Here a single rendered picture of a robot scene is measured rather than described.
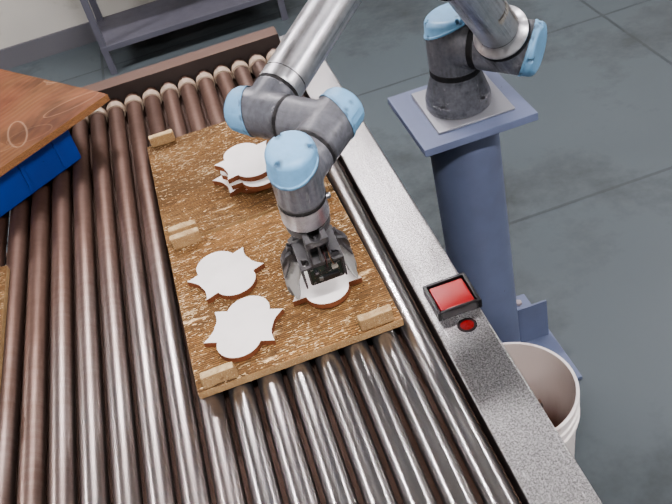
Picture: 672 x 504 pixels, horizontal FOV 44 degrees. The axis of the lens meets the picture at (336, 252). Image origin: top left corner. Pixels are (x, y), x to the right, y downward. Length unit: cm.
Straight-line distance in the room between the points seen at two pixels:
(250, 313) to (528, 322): 124
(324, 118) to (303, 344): 38
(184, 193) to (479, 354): 78
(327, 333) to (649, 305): 149
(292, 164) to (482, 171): 92
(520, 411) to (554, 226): 178
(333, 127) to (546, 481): 57
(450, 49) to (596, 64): 208
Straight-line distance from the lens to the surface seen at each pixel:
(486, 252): 215
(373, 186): 169
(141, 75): 235
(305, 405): 130
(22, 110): 218
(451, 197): 205
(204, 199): 177
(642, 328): 262
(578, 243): 290
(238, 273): 152
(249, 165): 174
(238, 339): 140
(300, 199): 120
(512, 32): 173
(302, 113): 125
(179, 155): 195
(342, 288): 142
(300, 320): 141
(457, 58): 185
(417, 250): 151
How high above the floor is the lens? 189
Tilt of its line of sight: 39 degrees down
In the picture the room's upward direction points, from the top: 15 degrees counter-clockwise
